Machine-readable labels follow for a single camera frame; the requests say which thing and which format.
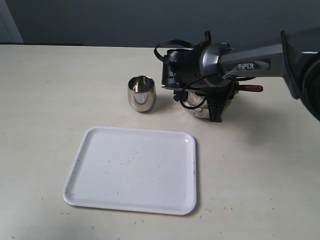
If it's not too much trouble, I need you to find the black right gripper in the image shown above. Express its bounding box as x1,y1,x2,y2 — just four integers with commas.
174,42,236,123

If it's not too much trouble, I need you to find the dark red wooden spoon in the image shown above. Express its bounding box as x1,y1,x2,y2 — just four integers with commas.
237,84,264,93

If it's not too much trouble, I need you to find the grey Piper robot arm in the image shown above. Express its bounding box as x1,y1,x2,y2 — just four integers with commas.
164,28,320,123

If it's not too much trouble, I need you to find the steel bowl of rice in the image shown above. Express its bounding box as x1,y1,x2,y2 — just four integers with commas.
173,90,238,120

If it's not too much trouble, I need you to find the small steel cup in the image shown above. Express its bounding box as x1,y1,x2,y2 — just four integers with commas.
127,75,157,113

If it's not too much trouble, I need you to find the white rectangular plastic tray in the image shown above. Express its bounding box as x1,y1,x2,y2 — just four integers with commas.
62,126,197,216

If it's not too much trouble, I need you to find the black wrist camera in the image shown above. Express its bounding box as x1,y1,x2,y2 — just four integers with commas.
161,48,184,89

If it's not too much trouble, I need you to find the black camera cable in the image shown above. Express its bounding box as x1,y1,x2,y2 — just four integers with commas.
153,30,213,111

